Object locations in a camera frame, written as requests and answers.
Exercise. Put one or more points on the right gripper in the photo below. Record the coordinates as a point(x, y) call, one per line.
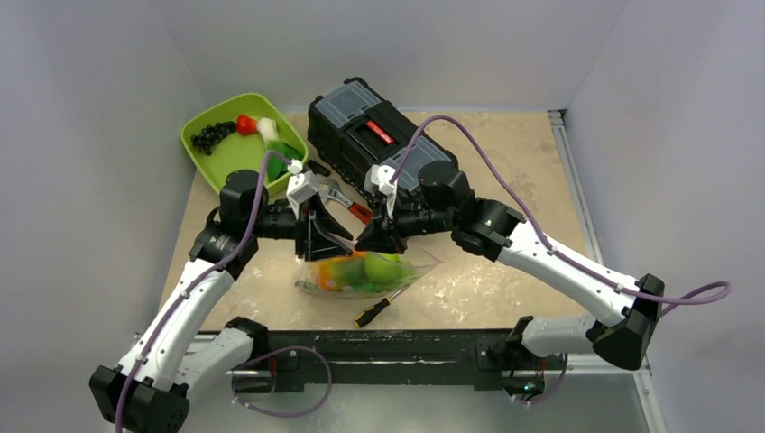
point(388, 222)

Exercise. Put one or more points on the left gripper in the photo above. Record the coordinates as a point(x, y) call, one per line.
point(321, 235)

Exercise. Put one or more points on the toy green apple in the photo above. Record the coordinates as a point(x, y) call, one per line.
point(382, 267)

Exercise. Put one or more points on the clear zip top bag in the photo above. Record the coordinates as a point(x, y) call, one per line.
point(415, 263)

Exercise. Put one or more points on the toy mango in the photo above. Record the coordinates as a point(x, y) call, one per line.
point(334, 273)

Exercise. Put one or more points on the toy green bean pod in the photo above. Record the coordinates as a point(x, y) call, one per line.
point(372, 289)

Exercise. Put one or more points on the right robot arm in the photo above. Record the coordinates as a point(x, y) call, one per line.
point(621, 311)

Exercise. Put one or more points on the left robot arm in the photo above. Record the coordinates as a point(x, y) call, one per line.
point(151, 387)

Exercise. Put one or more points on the black hammer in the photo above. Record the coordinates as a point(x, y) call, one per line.
point(318, 168)

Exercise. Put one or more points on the yellow black screwdriver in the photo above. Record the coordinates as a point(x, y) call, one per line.
point(367, 316)

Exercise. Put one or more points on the black toolbox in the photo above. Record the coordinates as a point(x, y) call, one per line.
point(352, 127)

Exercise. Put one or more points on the green plastic bin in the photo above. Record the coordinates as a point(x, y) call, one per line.
point(236, 151)

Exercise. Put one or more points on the toy red strawberry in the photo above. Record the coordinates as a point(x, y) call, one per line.
point(246, 125)

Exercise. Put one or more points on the toy black grapes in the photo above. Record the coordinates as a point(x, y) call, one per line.
point(211, 136)

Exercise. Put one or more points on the adjustable wrench red handle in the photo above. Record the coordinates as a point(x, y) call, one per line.
point(329, 190)

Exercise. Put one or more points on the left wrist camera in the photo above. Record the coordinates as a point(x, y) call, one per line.
point(303, 184)

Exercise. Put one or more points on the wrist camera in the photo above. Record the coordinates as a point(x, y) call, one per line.
point(379, 179)
point(303, 184)

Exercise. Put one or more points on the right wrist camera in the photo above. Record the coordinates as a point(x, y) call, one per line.
point(379, 179)

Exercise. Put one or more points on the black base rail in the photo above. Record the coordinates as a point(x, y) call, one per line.
point(484, 359)

